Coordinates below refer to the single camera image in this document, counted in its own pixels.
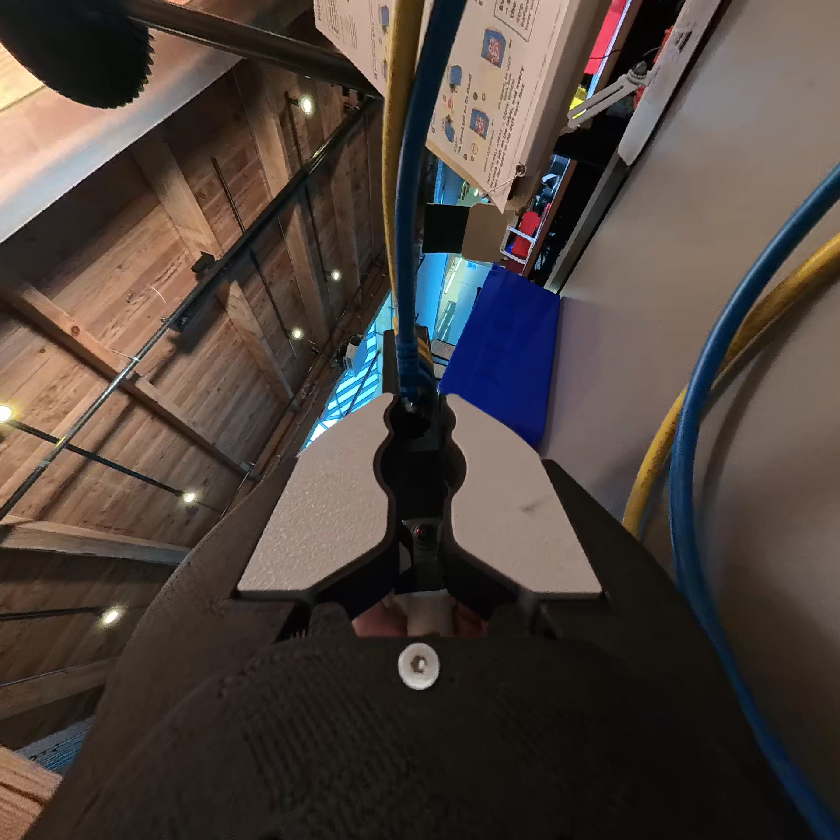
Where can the blue plastic bin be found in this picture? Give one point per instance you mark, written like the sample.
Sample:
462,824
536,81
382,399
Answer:
505,354

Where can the ceiling track spotlights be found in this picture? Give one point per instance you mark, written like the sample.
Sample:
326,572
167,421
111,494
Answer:
111,615

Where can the skylight window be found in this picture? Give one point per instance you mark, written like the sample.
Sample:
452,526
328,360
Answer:
348,394

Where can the black board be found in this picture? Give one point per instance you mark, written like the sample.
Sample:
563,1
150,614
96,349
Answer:
443,226

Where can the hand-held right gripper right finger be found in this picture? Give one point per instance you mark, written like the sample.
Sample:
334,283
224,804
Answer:
525,518

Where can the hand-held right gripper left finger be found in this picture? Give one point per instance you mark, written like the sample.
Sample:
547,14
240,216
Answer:
321,518

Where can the printed instruction board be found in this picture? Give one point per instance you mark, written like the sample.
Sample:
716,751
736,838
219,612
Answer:
512,79

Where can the black network switch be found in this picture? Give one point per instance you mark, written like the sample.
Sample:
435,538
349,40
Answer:
420,472

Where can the cardboard sheet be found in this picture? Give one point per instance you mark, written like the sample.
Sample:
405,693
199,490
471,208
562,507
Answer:
489,233

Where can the person's left hand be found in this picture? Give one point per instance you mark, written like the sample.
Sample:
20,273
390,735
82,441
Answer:
377,622

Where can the black pole with round disc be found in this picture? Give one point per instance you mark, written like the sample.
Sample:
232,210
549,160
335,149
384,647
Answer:
65,46

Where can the white rack with red box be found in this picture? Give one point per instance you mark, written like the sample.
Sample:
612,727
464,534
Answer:
522,243

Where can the red equipment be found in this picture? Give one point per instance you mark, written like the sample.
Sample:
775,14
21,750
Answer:
607,33

